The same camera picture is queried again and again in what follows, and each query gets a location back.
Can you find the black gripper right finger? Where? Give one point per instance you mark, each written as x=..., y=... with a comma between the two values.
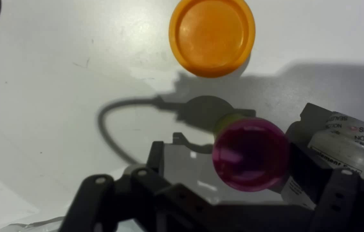
x=349, y=206

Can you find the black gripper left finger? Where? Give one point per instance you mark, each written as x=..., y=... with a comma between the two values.
x=118, y=201

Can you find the pink lid dough tub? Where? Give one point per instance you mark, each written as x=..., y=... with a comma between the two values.
x=250, y=155

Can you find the white supplement bottle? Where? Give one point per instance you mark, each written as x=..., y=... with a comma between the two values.
x=349, y=150

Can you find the yellow lid dough tub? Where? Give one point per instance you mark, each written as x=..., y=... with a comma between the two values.
x=212, y=36

